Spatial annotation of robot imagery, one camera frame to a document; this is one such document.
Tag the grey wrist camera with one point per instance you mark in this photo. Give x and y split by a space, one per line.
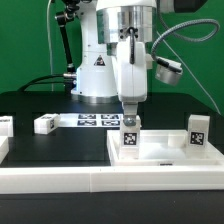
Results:
168 71

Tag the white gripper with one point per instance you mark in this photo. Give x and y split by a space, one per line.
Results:
131 79

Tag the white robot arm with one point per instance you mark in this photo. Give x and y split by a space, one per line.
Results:
114 38

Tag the white marker sheet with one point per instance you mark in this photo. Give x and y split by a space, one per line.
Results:
89 120

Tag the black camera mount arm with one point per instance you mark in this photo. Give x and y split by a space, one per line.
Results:
62 18

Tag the white square tabletop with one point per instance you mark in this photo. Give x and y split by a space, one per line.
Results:
162 147

